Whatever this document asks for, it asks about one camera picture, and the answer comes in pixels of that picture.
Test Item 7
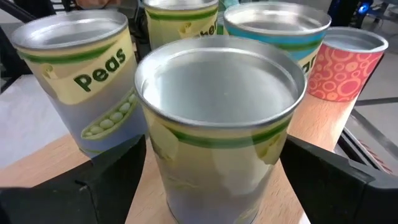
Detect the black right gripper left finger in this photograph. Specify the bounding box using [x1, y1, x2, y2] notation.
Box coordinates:
[0, 134, 147, 224]

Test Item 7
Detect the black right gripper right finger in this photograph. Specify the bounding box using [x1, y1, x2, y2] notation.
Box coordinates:
[279, 135, 398, 224]

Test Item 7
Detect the blue peas tin can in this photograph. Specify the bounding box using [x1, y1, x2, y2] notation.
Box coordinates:
[9, 9, 149, 159]
[134, 34, 308, 224]

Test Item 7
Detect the blue cherries tin can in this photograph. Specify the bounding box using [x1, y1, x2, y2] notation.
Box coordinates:
[142, 0, 220, 50]

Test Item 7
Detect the red can with orange circles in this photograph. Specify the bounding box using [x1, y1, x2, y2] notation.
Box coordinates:
[307, 26, 389, 103]

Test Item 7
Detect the tin can with teal band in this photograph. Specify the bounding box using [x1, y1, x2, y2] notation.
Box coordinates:
[223, 1, 332, 77]

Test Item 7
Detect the person's hand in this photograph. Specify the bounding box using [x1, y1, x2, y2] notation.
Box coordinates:
[75, 0, 123, 10]

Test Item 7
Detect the black frame wooden shelf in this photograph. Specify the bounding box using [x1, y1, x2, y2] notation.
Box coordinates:
[0, 71, 398, 224]

